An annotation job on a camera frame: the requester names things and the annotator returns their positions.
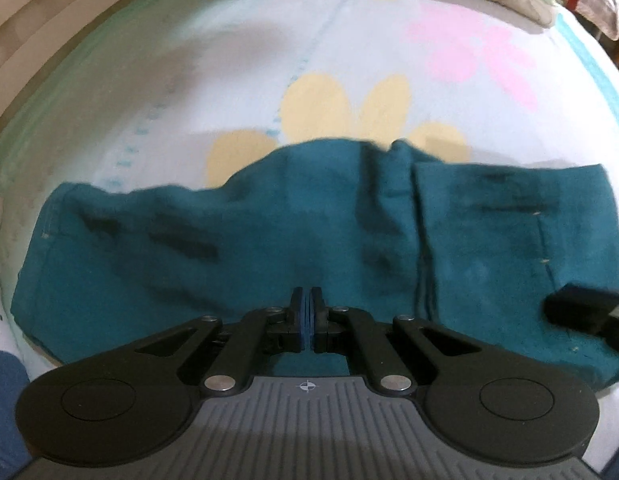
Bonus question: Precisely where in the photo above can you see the teal pants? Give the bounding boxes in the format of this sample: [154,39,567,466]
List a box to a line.
[11,140,619,389]

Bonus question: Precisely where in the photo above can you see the floral light blue bed sheet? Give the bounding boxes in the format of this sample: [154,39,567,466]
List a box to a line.
[0,0,619,479]

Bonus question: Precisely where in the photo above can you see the blue jeans leg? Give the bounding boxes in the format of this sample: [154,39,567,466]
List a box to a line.
[0,351,32,480]

